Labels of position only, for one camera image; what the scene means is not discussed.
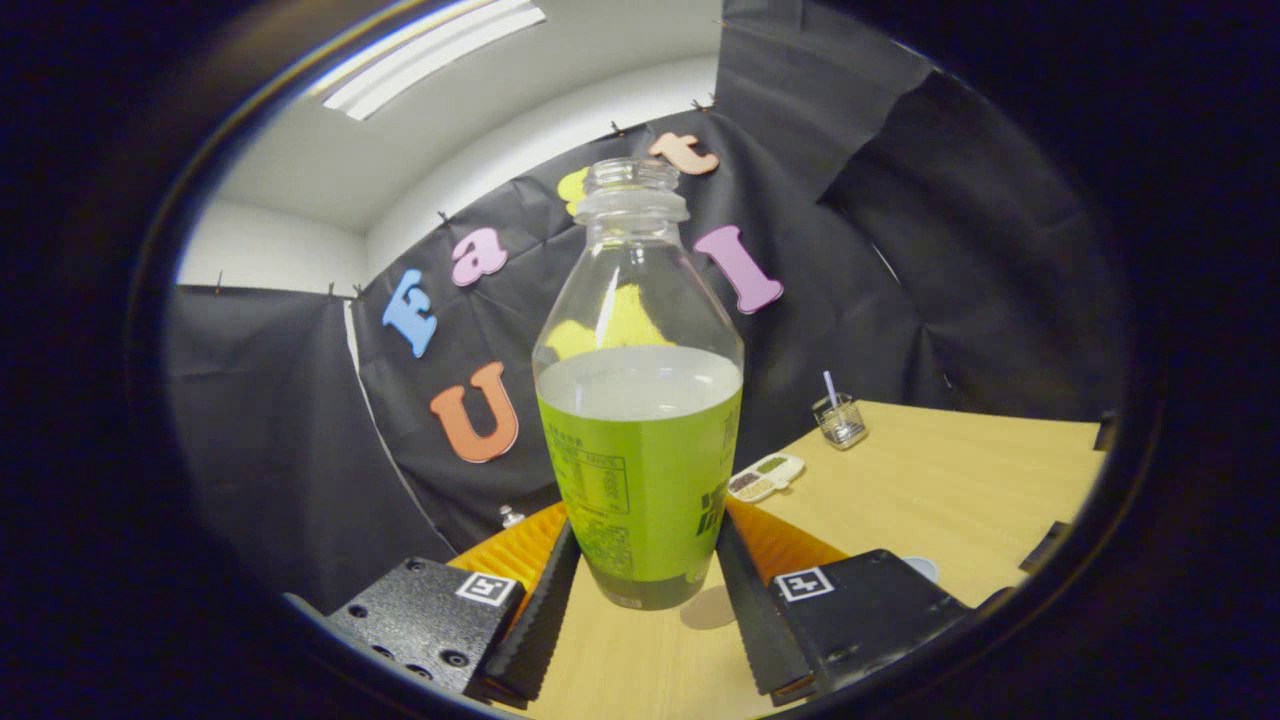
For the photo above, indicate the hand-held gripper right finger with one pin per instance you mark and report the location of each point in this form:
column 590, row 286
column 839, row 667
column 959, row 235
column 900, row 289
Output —
column 760, row 630

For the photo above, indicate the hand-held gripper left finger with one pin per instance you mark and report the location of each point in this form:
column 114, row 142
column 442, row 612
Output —
column 545, row 630

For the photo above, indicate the round brown coaster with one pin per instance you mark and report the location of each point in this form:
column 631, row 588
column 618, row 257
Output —
column 710, row 610

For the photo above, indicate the white cup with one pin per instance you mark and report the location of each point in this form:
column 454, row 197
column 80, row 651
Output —
column 922, row 568

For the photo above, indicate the clear juice bottle green label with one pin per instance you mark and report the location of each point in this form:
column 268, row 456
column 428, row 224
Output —
column 640, row 470

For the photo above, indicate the small white green bottle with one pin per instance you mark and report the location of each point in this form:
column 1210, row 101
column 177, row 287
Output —
column 511, row 517

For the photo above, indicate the white divided snack tray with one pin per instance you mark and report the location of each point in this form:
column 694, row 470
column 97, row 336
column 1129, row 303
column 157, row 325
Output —
column 765, row 478

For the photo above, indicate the wooden table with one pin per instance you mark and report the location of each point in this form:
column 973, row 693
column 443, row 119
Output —
column 950, row 480

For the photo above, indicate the white straw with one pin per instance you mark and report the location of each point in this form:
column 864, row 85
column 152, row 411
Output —
column 830, row 388

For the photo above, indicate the black block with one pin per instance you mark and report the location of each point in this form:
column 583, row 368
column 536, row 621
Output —
column 1045, row 547
column 1106, row 432

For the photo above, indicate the black backdrop cloth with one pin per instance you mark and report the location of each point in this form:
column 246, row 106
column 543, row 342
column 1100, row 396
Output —
column 880, row 300

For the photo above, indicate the ceiling light panel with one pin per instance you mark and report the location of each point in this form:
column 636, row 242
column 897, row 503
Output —
column 430, row 55

